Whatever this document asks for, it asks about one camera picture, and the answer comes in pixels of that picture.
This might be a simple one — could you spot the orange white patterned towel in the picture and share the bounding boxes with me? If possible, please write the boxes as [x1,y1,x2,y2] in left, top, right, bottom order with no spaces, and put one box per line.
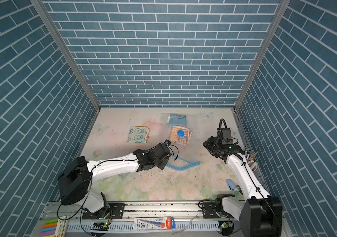
[169,126,192,146]

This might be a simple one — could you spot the beige towel blue bunny print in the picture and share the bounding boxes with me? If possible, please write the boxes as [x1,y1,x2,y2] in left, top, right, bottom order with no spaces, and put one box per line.
[128,126,150,143]

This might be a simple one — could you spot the clear vacuum bag blue zip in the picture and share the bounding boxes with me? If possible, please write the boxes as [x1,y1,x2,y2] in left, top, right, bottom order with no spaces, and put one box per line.
[160,112,201,171]

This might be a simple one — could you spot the light blue towel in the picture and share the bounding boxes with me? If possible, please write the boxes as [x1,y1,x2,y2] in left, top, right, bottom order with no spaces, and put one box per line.
[167,114,187,127]

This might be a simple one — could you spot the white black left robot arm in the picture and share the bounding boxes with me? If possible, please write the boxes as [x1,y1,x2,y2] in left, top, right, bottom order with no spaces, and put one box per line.
[57,140,173,219]

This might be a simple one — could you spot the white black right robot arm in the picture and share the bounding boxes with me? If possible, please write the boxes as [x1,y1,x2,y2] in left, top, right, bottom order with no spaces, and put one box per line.
[203,118,283,237]

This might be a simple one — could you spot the blue vacuum bag valve cap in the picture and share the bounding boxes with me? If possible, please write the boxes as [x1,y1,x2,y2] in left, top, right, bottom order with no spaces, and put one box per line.
[177,129,186,137]

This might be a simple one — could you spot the cup of tools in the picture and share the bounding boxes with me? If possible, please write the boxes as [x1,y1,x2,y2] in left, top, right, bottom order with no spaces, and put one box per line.
[244,149,259,172]

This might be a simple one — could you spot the small blue cloth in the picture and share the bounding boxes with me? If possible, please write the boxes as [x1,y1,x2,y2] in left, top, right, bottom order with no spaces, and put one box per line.
[226,179,237,191]

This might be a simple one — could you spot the red blue toothpaste box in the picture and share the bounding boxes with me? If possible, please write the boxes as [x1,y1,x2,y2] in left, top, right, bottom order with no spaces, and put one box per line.
[133,217,176,230]

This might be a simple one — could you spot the clear plastic wrapper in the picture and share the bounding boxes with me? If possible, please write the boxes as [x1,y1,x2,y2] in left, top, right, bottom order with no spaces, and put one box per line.
[171,215,201,235]

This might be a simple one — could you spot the coloured marker pack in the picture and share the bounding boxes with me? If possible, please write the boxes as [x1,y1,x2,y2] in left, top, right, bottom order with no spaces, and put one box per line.
[40,218,68,237]

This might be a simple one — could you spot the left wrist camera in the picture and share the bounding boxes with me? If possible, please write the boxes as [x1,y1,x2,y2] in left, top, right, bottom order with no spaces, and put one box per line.
[164,140,171,147]

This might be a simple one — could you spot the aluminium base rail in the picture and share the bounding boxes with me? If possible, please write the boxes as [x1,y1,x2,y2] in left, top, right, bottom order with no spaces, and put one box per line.
[33,200,244,237]

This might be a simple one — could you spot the aluminium corner post right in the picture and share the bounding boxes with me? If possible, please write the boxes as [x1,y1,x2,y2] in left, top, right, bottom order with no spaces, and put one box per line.
[234,0,290,111]

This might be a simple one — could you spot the aluminium corner post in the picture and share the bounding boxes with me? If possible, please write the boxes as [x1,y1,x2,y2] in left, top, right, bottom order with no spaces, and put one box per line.
[30,0,101,112]
[234,0,290,111]

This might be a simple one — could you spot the aluminium corner post left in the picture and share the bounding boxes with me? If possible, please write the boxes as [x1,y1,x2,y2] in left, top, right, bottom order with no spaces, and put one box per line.
[30,0,101,112]

